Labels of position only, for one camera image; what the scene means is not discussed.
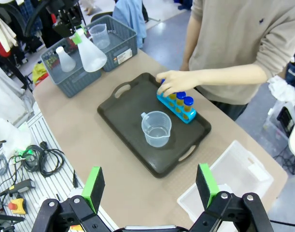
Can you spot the person's right forearm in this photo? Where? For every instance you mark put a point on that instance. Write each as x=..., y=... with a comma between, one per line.
x=185, y=65

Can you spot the person in beige sweater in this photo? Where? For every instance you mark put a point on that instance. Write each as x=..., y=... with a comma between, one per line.
x=234, y=36

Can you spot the blue test tube rack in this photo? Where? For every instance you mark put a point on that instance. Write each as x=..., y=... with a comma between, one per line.
x=186, y=119

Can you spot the light blue shirt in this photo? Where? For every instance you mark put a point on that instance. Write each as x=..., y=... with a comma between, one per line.
x=130, y=19

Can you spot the dark brown serving tray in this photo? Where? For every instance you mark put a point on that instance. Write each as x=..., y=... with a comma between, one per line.
x=128, y=125

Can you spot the grey basket holding flasks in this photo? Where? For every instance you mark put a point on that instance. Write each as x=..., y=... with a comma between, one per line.
x=74, y=82

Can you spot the crumpled white plastic bag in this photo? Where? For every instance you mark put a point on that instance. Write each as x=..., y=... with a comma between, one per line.
x=9, y=135

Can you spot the white basket label sticker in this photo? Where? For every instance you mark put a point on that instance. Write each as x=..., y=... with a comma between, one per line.
x=124, y=56

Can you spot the white plastic conical flask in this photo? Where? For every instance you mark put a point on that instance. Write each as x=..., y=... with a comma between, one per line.
x=91, y=58
x=65, y=62

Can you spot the person's left hand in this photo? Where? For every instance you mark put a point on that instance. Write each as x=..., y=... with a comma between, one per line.
x=178, y=81

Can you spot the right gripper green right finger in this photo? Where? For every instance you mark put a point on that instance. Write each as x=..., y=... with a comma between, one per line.
x=206, y=188

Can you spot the person's left forearm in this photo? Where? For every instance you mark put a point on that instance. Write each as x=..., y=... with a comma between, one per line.
x=234, y=76

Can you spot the black handheld tool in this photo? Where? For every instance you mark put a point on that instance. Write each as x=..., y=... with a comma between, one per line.
x=19, y=187

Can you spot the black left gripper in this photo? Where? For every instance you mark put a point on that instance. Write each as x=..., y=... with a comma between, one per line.
x=66, y=24

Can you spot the yellow bag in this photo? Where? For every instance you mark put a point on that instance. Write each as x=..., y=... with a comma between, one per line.
x=39, y=72

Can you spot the grey basket with label sticker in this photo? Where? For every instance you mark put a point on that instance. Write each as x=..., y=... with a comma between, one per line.
x=123, y=36

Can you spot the clear plastic basket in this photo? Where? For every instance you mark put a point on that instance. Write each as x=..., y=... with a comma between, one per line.
x=234, y=174

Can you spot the orange tube with blue cap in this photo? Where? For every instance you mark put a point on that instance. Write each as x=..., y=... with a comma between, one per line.
x=181, y=96
x=172, y=96
x=188, y=101

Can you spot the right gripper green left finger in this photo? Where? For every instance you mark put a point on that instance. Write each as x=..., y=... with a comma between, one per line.
x=94, y=191

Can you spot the white ribbed mounting platform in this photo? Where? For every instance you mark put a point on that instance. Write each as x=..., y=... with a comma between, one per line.
x=53, y=188

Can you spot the yellow emergency stop button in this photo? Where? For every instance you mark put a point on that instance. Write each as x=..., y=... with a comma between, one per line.
x=17, y=206

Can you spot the clear plastic measuring beaker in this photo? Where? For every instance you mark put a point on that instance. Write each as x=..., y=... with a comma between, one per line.
x=157, y=130
x=100, y=36

